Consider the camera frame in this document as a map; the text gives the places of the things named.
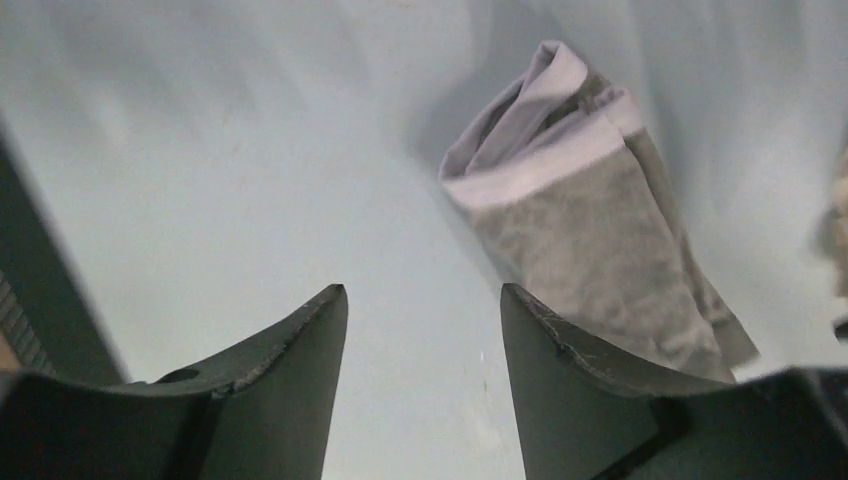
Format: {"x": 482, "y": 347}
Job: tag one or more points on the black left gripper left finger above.
{"x": 260, "y": 409}

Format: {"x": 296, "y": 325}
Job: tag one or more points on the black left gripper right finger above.
{"x": 586, "y": 409}

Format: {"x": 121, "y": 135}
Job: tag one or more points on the beige crumpled underwear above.
{"x": 837, "y": 227}

